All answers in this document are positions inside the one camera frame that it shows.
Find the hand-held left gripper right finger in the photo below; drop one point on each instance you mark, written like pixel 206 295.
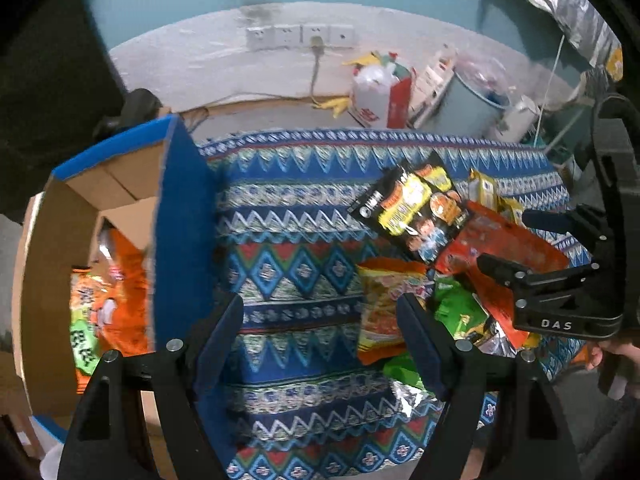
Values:
pixel 422 350

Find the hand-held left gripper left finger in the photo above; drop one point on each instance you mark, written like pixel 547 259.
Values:
pixel 220 345

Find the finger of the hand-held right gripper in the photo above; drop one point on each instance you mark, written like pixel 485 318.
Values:
pixel 545 220
pixel 505 272

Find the red snack packet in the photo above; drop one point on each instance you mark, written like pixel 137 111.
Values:
pixel 495 240

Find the silver foil snack packet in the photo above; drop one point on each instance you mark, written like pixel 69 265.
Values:
pixel 412 400

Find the black yellow snack packet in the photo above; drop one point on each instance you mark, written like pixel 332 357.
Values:
pixel 400 205

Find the blue cardboard box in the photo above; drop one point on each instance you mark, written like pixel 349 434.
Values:
pixel 185 220

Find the person's right forearm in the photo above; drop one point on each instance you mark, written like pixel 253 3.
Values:
pixel 607 430

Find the person's right hand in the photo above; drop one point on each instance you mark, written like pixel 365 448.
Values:
pixel 596 355

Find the orange yellow noodle packet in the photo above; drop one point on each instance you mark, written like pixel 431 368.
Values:
pixel 385 310

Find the white kettle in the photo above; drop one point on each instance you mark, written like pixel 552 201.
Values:
pixel 517 120

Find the orange green snack packet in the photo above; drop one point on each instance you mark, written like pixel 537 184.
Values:
pixel 90 330

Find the patterned blue blanket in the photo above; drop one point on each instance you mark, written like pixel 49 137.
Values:
pixel 300 240

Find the pale blue trash bin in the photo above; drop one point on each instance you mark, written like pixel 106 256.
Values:
pixel 465 110

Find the white flat boxes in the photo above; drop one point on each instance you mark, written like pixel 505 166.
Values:
pixel 432 80

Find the silver foil curtain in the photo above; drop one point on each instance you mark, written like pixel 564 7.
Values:
pixel 565 5

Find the white red shopping bag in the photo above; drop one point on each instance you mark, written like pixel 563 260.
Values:
pixel 375 100

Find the yellow peel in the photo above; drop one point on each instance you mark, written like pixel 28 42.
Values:
pixel 332 106

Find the black cylindrical device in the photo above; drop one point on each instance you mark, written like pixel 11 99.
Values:
pixel 132 107

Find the dark panel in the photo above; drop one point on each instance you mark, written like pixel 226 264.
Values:
pixel 50 60

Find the white wall socket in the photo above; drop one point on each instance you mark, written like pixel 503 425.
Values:
pixel 287 37
pixel 307 30
pixel 341 36
pixel 260 38

